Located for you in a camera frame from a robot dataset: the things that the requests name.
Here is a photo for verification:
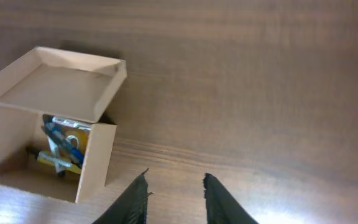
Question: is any yellow tape roll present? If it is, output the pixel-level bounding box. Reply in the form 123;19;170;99
65;129;88;154

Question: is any brown cardboard box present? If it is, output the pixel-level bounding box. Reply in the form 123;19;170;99
0;47;127;203

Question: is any blue ballpoint pen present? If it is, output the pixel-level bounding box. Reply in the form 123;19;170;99
42;122;84;168

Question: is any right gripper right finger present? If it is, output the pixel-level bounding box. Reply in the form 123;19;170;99
203;173;258;224

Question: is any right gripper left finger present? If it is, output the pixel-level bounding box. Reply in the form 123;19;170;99
93;168;153;224

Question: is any blue whiteboard marker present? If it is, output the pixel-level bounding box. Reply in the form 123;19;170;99
42;114;91;131

